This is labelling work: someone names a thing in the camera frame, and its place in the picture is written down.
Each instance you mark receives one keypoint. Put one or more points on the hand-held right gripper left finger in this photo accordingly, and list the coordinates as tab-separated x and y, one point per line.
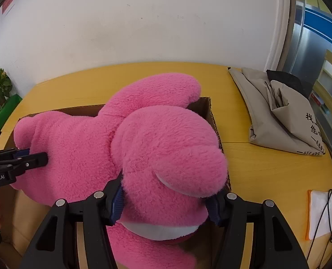
117	200

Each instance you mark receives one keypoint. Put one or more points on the pink plush toy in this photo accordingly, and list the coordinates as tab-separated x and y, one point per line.
160	145

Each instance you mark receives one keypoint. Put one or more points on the white door frame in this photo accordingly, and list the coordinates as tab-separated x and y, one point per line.
279	25

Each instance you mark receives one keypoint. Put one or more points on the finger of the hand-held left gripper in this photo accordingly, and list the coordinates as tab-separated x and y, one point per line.
22	153
34	160

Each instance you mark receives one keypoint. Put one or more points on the metal door with blue stripe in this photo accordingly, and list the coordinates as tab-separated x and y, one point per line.
317	28

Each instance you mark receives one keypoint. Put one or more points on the grey canvas bag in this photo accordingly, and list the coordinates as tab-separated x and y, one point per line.
266	117

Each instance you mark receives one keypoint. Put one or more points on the green stand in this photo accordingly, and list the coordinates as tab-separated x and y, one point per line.
3	112

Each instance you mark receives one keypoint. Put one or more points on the brown cardboard box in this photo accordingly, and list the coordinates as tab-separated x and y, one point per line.
202	109

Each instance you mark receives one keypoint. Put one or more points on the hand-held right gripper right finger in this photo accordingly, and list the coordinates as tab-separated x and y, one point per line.
213	208

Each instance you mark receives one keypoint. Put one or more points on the red wall sign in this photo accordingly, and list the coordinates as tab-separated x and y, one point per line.
9	2

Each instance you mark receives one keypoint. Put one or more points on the black cloth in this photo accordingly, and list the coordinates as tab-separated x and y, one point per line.
289	80

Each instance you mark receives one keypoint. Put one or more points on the orange-edged white paper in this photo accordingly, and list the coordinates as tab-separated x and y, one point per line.
318	215

